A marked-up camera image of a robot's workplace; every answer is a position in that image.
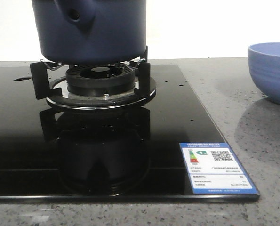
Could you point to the black glass gas cooktop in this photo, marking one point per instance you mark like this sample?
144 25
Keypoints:
131 156

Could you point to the dark blue cooking pot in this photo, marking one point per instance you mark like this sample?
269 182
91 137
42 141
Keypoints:
90 31

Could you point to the black gas burner head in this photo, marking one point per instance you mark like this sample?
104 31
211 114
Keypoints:
96 80

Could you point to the light blue plastic bowl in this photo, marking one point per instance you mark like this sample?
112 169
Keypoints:
264 68

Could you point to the black metal pot support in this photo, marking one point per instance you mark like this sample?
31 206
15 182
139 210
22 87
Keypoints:
57 94

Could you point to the blue energy label sticker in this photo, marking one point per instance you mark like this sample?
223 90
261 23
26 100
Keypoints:
213 168

